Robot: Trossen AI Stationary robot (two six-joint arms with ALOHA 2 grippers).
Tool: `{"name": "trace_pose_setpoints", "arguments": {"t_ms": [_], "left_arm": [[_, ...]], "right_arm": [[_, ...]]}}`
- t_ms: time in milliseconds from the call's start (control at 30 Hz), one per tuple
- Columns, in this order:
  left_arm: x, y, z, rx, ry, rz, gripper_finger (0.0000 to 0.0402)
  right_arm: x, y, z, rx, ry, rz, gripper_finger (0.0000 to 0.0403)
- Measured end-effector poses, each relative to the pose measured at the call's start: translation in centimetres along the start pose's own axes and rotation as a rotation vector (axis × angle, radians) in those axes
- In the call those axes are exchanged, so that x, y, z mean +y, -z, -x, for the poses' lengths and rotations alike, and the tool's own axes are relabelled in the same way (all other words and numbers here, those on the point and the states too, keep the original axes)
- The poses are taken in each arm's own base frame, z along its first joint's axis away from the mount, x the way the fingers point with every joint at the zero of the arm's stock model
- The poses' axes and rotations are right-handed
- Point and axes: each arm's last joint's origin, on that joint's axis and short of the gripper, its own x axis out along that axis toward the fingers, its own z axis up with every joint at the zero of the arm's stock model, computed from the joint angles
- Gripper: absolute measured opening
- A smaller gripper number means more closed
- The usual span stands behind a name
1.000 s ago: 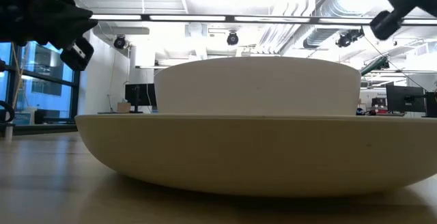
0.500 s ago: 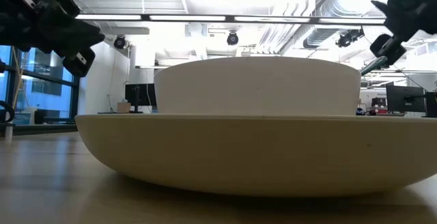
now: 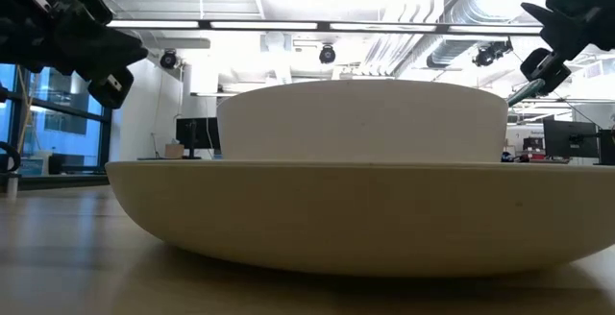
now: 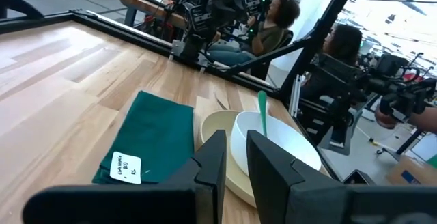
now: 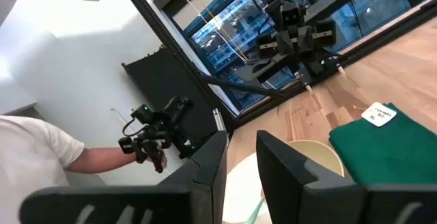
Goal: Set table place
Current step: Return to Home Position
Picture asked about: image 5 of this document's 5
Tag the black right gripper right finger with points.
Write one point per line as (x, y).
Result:
(283, 183)

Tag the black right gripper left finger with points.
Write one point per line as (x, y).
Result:
(205, 183)

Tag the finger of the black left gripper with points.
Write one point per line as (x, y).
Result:
(284, 43)
(305, 39)

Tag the white ceramic bowl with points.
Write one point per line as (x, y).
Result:
(240, 190)

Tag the person's forearm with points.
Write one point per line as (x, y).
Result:
(102, 159)

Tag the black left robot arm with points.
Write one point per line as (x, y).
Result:
(314, 65)

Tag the beige round plate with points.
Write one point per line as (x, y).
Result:
(324, 155)

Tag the person's hand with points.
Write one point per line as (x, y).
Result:
(160, 160)

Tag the white paper label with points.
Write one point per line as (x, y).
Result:
(379, 114)

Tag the dark grey flat panel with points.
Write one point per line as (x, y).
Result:
(164, 80)

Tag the green folded cloth napkin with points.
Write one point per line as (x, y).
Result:
(392, 155)

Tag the person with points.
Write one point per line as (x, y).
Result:
(30, 169)

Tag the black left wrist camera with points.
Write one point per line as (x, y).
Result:
(292, 14)

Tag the silver frame bracket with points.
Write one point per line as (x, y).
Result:
(218, 119)

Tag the black aluminium table frame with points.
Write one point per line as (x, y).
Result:
(158, 22)

